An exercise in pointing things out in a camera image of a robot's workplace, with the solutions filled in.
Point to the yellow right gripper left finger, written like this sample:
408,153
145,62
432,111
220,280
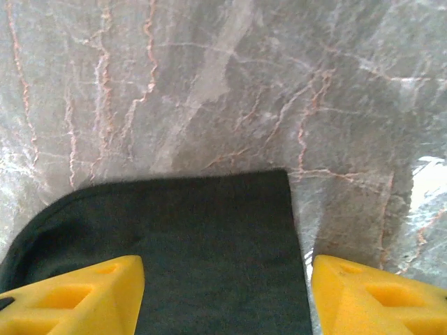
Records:
70,307

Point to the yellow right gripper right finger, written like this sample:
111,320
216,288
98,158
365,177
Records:
377,307

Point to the black t-shirt with floral print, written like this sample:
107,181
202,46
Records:
209,227

